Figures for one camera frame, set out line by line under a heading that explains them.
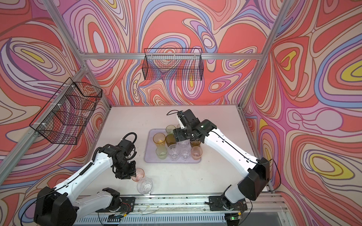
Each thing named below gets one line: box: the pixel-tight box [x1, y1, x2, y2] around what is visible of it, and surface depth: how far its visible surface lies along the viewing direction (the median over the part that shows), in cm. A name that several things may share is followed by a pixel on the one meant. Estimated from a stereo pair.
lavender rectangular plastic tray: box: [144, 128, 202, 163], surface depth 92 cm
